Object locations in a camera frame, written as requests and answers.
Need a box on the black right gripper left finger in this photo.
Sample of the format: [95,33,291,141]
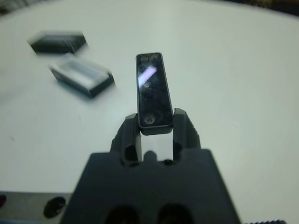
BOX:
[111,113,143,165]

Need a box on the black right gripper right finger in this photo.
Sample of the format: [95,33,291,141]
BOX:
[172,107,202,162]

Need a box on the black smartphone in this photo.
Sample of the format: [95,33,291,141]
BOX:
[135,52,174,136]

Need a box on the black box lid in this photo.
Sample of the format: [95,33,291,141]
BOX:
[26,29,90,57]

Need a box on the black device with screen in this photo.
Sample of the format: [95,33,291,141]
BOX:
[48,57,116,100]

